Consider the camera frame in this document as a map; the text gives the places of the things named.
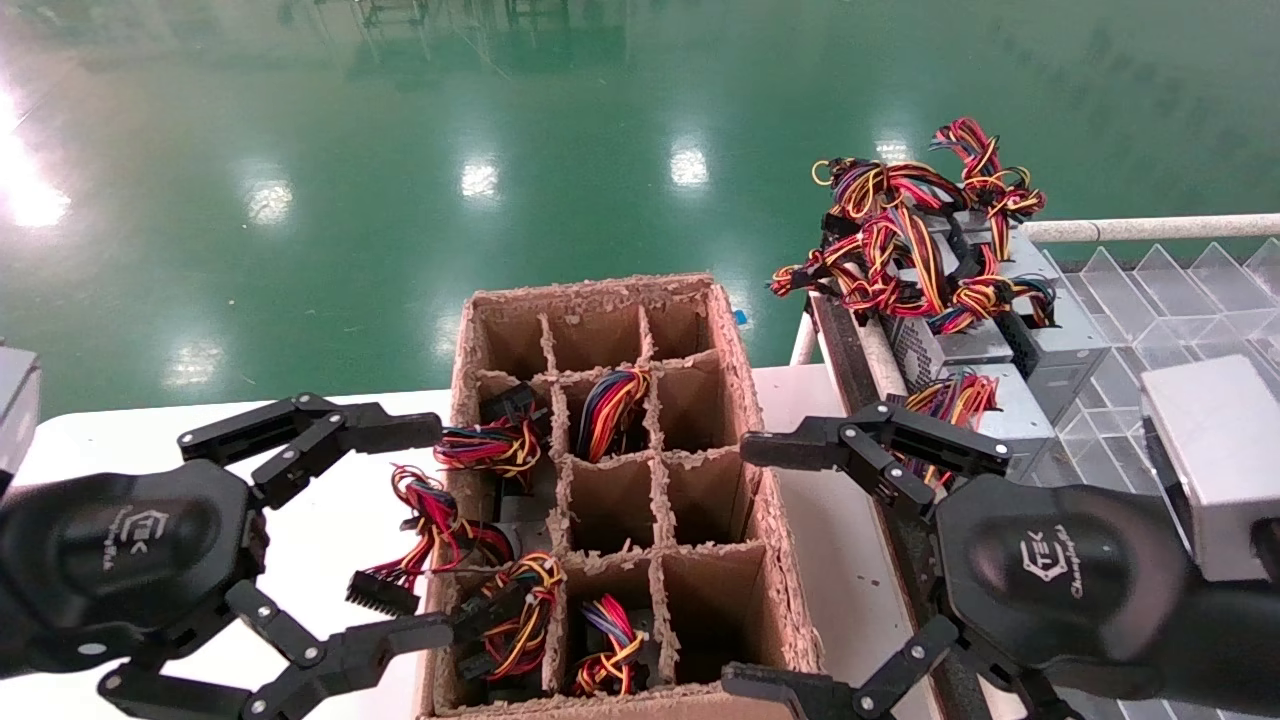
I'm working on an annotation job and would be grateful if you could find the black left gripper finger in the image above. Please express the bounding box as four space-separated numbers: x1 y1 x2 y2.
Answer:
178 393 443 511

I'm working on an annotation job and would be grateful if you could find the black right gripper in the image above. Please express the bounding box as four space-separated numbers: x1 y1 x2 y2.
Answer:
720 400 1196 720

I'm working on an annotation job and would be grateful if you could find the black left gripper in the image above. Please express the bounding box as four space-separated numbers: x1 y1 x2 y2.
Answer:
0 460 456 720

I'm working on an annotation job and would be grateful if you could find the grey power supply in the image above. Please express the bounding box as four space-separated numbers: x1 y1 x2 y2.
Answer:
895 365 1058 491
450 552 566 701
930 235 1111 421
570 595 661 698
432 383 549 491
930 118 1061 301
812 158 976 261
572 365 656 464
345 465 551 616
768 205 1016 396

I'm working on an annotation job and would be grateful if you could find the cardboard box with dividers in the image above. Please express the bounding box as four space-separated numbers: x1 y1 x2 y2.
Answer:
418 273 823 720

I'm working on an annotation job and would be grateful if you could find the clear plastic divided tray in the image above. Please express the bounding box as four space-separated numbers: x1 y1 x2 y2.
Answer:
1040 240 1280 720

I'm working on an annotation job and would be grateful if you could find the black conveyor frame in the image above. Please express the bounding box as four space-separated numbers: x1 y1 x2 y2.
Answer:
808 293 946 720

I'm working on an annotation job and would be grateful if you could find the white pipe rail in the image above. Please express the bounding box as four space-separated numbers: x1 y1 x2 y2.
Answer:
1020 213 1280 244
855 318 906 406

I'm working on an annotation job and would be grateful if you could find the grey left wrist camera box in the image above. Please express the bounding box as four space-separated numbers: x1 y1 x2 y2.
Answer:
0 345 43 493

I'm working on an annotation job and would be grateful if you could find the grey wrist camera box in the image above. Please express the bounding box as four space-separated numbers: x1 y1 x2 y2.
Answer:
1140 355 1280 583
0 345 43 493

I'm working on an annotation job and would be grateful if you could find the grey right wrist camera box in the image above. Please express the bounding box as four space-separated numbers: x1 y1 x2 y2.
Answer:
1140 355 1280 583

